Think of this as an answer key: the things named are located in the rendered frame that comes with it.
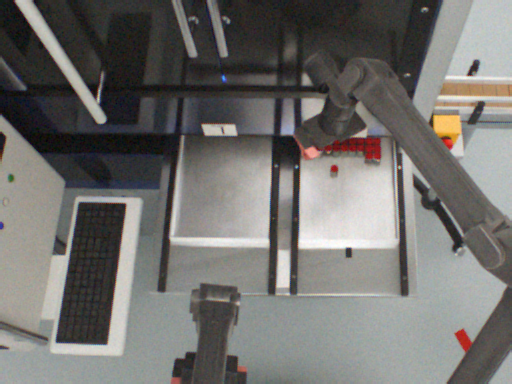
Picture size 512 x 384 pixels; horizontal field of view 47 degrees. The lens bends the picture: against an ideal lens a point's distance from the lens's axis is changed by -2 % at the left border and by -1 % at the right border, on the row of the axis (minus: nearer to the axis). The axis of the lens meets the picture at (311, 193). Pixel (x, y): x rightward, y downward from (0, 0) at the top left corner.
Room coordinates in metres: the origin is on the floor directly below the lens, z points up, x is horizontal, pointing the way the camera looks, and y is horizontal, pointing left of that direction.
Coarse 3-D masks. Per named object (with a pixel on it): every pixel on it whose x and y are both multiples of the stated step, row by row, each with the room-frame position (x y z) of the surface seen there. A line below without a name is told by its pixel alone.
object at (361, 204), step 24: (384, 144) 0.75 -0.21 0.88; (312, 168) 0.68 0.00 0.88; (360, 168) 0.68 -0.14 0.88; (384, 168) 0.68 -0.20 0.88; (312, 192) 0.61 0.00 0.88; (336, 192) 0.61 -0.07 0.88; (360, 192) 0.61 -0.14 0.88; (384, 192) 0.61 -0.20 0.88; (312, 216) 0.54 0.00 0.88; (336, 216) 0.54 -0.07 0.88; (360, 216) 0.54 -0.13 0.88; (384, 216) 0.54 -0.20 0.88; (312, 240) 0.46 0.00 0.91; (336, 240) 0.46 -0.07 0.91; (360, 240) 0.46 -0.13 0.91; (384, 240) 0.46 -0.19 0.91
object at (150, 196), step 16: (64, 192) 0.73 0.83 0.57; (80, 192) 0.73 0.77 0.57; (96, 192) 0.73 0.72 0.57; (112, 192) 0.73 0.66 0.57; (128, 192) 0.73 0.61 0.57; (144, 192) 0.73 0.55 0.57; (64, 208) 0.74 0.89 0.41; (144, 208) 0.73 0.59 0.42; (64, 224) 0.74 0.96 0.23; (144, 224) 0.73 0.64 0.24
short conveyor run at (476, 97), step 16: (448, 80) 0.91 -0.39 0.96; (464, 80) 0.91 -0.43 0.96; (480, 80) 0.91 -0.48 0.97; (496, 80) 0.91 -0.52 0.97; (448, 96) 0.86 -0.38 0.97; (464, 96) 0.86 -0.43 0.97; (480, 96) 0.86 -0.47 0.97; (496, 96) 0.88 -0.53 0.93; (464, 112) 0.83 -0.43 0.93; (480, 112) 0.81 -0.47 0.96; (496, 112) 0.83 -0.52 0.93; (480, 128) 0.82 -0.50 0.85; (496, 128) 0.82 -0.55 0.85
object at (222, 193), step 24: (192, 144) 0.75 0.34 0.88; (216, 144) 0.75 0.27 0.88; (240, 144) 0.75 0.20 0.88; (264, 144) 0.75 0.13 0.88; (192, 168) 0.68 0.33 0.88; (216, 168) 0.68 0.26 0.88; (240, 168) 0.68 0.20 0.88; (264, 168) 0.68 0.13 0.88; (192, 192) 0.61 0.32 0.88; (216, 192) 0.61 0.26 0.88; (240, 192) 0.61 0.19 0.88; (264, 192) 0.61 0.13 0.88; (192, 216) 0.54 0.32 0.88; (216, 216) 0.54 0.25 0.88; (240, 216) 0.54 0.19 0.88; (264, 216) 0.54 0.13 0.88; (192, 240) 0.47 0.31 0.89; (216, 240) 0.47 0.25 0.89; (240, 240) 0.47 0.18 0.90; (264, 240) 0.46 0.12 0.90
